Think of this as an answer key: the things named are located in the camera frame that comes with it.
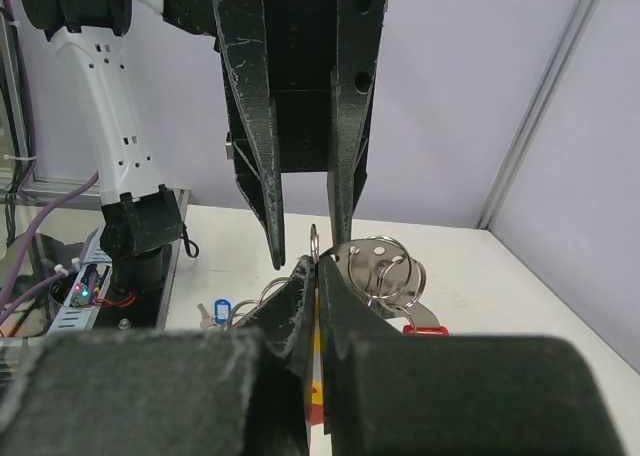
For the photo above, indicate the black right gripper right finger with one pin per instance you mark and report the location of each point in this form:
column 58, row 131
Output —
column 387, row 393

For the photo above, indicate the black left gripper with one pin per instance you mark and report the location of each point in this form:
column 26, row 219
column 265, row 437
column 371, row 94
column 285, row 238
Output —
column 299, row 80

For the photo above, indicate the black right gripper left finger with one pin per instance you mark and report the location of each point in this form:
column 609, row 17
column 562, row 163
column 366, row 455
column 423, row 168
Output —
column 242, row 391

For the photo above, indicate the metal keyring holder red handle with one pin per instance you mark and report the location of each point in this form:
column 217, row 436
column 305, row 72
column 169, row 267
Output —
column 386, row 277

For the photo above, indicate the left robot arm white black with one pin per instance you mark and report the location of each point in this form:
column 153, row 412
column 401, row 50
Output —
column 88, row 38

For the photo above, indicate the blue tag key on table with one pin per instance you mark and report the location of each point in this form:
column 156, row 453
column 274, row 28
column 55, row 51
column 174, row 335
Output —
column 216, row 320

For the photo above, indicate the right aluminium frame post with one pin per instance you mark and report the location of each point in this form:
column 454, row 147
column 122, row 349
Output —
column 559, row 60

